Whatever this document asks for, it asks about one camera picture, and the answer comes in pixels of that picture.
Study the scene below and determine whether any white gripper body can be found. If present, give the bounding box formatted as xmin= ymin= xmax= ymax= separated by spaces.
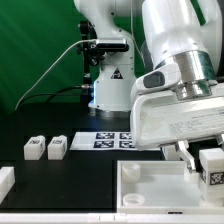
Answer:
xmin=130 ymin=91 xmax=224 ymax=149

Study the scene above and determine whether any white square tabletop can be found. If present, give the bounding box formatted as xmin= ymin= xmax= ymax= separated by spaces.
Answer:
xmin=116 ymin=161 xmax=224 ymax=215

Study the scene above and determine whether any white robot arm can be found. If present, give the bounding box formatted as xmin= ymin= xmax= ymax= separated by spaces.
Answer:
xmin=74 ymin=0 xmax=224 ymax=171

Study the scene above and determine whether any white sheet with tags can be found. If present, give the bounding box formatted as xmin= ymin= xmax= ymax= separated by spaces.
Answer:
xmin=69 ymin=131 xmax=162 ymax=152

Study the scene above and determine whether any white obstacle fence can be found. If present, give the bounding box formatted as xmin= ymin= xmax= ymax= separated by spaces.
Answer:
xmin=0 ymin=166 xmax=224 ymax=224

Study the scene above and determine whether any black base cable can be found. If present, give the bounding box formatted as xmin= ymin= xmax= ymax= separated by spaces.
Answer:
xmin=19 ymin=84 xmax=94 ymax=107

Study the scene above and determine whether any silver camera on stand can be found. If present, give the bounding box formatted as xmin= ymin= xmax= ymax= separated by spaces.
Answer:
xmin=96 ymin=38 xmax=129 ymax=52

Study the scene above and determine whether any white camera cable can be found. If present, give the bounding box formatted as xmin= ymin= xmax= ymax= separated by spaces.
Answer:
xmin=14 ymin=39 xmax=98 ymax=111

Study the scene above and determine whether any thin white hanging cable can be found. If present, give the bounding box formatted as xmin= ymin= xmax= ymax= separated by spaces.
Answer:
xmin=129 ymin=0 xmax=148 ymax=68

